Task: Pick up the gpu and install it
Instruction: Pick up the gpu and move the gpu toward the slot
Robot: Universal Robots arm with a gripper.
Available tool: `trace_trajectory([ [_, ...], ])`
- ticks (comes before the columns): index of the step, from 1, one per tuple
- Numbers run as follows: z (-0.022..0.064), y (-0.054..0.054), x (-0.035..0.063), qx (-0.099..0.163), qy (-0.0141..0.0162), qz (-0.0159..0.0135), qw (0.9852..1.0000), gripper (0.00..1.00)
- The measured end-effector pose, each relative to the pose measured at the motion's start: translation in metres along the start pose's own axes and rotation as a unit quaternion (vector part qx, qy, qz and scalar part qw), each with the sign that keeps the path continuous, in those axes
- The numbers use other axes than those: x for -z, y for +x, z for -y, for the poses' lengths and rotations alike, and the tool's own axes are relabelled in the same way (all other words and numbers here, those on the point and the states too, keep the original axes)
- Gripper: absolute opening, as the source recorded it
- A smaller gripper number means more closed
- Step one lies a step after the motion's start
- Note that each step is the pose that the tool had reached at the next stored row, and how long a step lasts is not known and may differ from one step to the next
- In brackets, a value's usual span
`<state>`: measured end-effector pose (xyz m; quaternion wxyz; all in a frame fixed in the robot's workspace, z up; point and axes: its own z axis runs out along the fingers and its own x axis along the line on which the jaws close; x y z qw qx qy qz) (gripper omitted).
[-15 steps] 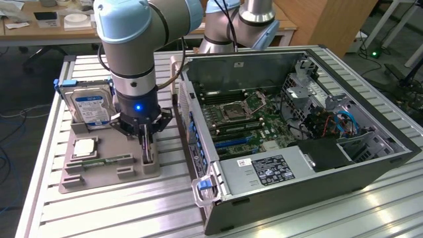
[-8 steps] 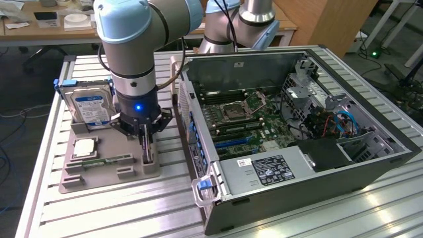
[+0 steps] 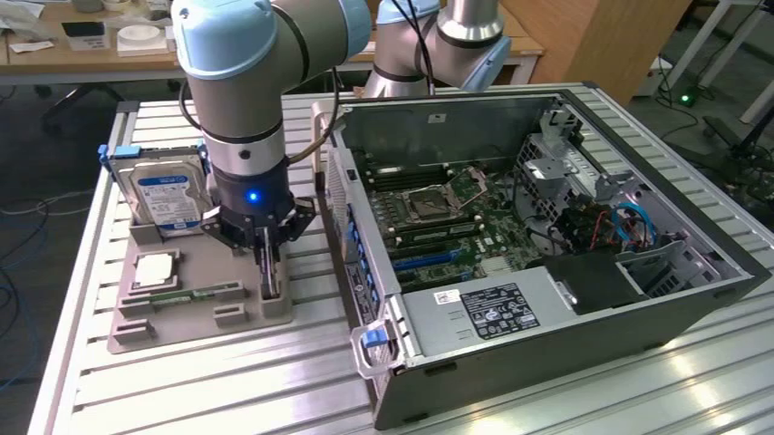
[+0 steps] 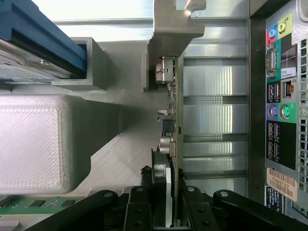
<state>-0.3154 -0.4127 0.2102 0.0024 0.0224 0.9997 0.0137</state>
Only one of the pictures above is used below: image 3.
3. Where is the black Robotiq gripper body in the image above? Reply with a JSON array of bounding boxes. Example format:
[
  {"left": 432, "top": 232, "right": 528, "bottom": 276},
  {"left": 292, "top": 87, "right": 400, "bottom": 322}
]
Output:
[{"left": 211, "top": 163, "right": 298, "bottom": 250}]

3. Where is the green graphics card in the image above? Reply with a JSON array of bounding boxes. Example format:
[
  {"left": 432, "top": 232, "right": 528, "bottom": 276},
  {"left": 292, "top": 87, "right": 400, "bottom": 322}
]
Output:
[{"left": 254, "top": 246, "right": 287, "bottom": 304}]

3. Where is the hard disk blue label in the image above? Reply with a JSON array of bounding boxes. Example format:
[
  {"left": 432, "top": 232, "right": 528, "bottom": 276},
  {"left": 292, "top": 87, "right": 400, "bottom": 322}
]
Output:
[{"left": 111, "top": 152, "right": 218, "bottom": 237}]

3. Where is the silver CPU chip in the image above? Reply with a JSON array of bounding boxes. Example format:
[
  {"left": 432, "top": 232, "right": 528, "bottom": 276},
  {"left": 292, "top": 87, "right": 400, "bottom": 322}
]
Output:
[{"left": 132, "top": 254, "right": 179, "bottom": 288}]

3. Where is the green RAM stick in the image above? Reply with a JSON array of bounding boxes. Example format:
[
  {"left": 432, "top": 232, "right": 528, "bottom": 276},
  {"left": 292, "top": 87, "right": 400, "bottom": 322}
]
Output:
[{"left": 147, "top": 285, "right": 222, "bottom": 306}]

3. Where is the long black expansion slot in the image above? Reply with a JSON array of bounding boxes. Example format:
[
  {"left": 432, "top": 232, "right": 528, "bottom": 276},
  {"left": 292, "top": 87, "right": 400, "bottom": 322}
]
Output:
[{"left": 386, "top": 241, "right": 456, "bottom": 261}]

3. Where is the silver CPU socket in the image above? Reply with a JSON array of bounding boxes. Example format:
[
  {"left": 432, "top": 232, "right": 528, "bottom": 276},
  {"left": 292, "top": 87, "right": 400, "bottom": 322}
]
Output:
[{"left": 403, "top": 184, "right": 462, "bottom": 224}]

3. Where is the grey printed parts rack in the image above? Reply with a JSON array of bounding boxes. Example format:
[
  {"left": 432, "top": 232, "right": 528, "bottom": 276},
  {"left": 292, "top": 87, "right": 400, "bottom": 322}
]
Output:
[{"left": 107, "top": 170, "right": 299, "bottom": 355}]

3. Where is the black RAM stick white label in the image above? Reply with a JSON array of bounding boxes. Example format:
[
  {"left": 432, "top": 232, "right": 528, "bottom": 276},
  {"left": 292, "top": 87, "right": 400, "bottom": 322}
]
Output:
[{"left": 392, "top": 220, "right": 480, "bottom": 242}]

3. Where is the blue plastic disk carrier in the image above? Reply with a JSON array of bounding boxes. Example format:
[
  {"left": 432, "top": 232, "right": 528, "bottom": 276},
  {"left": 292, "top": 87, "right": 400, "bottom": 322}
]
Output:
[{"left": 96, "top": 140, "right": 211, "bottom": 183}]

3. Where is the blue expansion slot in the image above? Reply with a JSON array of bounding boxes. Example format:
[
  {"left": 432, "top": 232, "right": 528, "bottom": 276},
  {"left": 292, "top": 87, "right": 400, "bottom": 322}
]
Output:
[{"left": 391, "top": 250, "right": 463, "bottom": 272}]

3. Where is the metal socket cover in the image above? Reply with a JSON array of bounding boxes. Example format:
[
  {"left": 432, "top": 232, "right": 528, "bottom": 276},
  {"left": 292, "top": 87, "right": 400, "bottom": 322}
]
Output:
[{"left": 444, "top": 165, "right": 490, "bottom": 210}]

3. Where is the green motherboard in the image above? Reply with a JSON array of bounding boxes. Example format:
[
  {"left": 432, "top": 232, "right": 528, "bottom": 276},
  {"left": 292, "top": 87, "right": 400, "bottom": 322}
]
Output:
[{"left": 362, "top": 153, "right": 548, "bottom": 294}]

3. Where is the silver power supply unit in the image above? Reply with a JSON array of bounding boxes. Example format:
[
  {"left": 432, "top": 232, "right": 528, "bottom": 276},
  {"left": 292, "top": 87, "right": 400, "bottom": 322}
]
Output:
[{"left": 398, "top": 266, "right": 583, "bottom": 360}]

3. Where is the silver chipset heat sink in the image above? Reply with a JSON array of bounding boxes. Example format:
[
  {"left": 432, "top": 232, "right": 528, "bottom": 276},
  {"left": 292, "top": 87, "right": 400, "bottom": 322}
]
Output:
[{"left": 482, "top": 256, "right": 516, "bottom": 276}]

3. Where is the black chair base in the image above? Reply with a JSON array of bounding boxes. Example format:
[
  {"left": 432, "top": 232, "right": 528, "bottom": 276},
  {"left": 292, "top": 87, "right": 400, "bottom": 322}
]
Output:
[{"left": 33, "top": 81, "right": 127, "bottom": 133}]

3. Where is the white box round recess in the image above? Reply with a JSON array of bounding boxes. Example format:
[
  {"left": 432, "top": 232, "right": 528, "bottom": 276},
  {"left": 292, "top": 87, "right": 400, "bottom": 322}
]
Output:
[{"left": 115, "top": 24, "right": 172, "bottom": 58}]

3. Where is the perforated metal disk bay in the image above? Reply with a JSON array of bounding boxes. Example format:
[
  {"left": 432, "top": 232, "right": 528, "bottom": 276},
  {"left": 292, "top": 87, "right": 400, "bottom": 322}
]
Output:
[{"left": 511, "top": 108, "right": 607, "bottom": 219}]

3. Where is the black and white box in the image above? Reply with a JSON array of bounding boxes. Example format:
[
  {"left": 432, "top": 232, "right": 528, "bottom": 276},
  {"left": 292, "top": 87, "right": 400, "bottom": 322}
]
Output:
[{"left": 59, "top": 20, "right": 113, "bottom": 52}]

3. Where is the white paper card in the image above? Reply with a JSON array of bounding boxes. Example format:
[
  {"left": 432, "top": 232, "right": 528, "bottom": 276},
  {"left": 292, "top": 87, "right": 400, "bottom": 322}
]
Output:
[{"left": 7, "top": 40, "right": 57, "bottom": 54}]

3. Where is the open black PC case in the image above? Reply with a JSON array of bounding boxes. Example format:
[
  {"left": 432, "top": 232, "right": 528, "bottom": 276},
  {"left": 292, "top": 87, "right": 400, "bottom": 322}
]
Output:
[{"left": 310, "top": 88, "right": 758, "bottom": 431}]

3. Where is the clear plastic bag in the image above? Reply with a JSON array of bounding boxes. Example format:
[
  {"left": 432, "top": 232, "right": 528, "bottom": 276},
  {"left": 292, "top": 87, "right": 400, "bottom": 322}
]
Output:
[{"left": 0, "top": 0, "right": 45, "bottom": 43}]

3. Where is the grey metal disk bay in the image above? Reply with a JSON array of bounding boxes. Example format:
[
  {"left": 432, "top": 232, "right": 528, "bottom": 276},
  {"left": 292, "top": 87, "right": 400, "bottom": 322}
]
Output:
[{"left": 614, "top": 238, "right": 722, "bottom": 301}]

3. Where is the wooden cabinet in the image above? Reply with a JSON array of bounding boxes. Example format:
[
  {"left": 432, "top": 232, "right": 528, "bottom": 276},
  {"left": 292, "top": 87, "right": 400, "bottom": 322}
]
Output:
[{"left": 499, "top": 0, "right": 695, "bottom": 104}]

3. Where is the black floor stand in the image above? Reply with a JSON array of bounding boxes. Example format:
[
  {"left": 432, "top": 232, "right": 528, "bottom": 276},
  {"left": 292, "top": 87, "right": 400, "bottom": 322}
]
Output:
[{"left": 703, "top": 112, "right": 774, "bottom": 203}]

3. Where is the beige printed case bracket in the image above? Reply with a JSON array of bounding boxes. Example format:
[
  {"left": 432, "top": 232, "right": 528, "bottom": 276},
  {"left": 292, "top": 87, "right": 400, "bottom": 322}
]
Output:
[{"left": 310, "top": 101, "right": 351, "bottom": 178}]

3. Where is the white floor cable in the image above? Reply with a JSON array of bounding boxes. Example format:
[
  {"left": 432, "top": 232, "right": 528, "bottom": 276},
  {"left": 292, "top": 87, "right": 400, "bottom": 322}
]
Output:
[{"left": 0, "top": 188, "right": 93, "bottom": 218}]

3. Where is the grey printed case handle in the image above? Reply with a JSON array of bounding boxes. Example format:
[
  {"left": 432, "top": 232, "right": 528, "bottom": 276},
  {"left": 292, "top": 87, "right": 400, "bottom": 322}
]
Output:
[{"left": 350, "top": 315, "right": 406, "bottom": 380}]

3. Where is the wooden desk white frame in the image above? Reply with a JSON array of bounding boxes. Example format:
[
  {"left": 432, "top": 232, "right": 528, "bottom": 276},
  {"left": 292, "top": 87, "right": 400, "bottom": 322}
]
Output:
[{"left": 0, "top": 0, "right": 546, "bottom": 99}]

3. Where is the blue wire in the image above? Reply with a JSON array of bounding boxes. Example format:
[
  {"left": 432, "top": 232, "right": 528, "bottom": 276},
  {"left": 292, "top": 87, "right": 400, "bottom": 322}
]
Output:
[{"left": 609, "top": 202, "right": 661, "bottom": 251}]

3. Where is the white table frame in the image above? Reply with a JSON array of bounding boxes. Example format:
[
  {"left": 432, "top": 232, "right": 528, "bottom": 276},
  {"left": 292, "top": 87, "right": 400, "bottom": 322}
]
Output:
[{"left": 657, "top": 0, "right": 774, "bottom": 124}]

